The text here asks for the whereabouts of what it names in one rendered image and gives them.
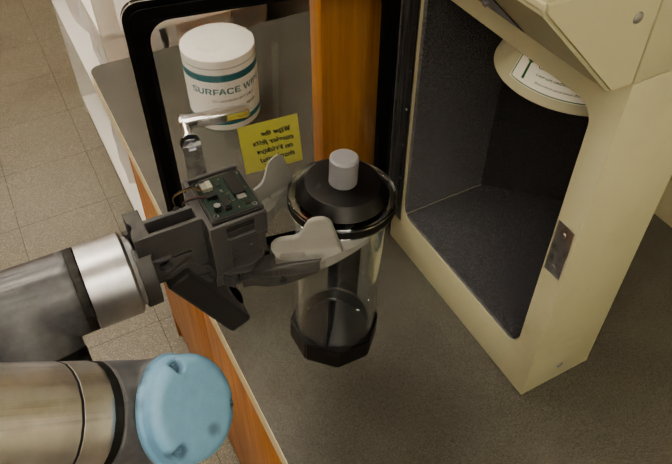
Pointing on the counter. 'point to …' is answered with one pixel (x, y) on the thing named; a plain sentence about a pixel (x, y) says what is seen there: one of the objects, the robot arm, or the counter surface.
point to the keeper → (559, 250)
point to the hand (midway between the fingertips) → (336, 212)
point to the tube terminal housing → (608, 141)
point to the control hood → (580, 8)
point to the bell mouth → (535, 82)
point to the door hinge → (410, 14)
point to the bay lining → (479, 118)
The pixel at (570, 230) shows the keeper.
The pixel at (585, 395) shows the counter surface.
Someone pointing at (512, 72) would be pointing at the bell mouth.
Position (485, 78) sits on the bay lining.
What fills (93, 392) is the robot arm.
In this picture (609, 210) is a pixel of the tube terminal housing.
